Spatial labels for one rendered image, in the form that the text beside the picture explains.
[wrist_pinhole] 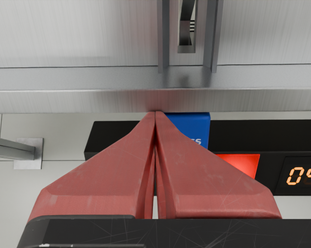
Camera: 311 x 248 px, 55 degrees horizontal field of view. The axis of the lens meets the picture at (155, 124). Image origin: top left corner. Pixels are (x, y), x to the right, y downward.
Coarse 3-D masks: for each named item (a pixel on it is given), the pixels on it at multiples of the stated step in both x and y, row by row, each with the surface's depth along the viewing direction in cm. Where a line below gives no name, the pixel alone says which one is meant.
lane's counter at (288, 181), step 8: (288, 160) 18; (296, 160) 18; (304, 160) 18; (288, 168) 19; (296, 168) 18; (304, 168) 18; (280, 176) 19; (288, 176) 19; (296, 176) 19; (304, 176) 19; (280, 184) 19; (288, 184) 19; (296, 184) 19; (304, 184) 19; (280, 192) 20; (288, 192) 20; (296, 192) 20; (304, 192) 20
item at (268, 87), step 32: (192, 32) 18; (256, 64) 14; (288, 64) 14; (0, 96) 12; (32, 96) 12; (64, 96) 12; (96, 96) 12; (128, 96) 12; (160, 96) 12; (192, 96) 12; (224, 96) 12; (256, 96) 12; (288, 96) 12
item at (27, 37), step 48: (0, 0) 12; (48, 0) 12; (96, 0) 12; (144, 0) 12; (240, 0) 12; (288, 0) 12; (0, 48) 13; (48, 48) 13; (96, 48) 13; (144, 48) 13; (192, 48) 14; (240, 48) 13; (288, 48) 13
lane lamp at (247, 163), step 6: (222, 156) 18; (228, 156) 18; (234, 156) 18; (240, 156) 18; (246, 156) 18; (252, 156) 18; (258, 156) 18; (228, 162) 18; (234, 162) 18; (240, 162) 18; (246, 162) 18; (252, 162) 18; (240, 168) 19; (246, 168) 19; (252, 168) 19; (252, 174) 19
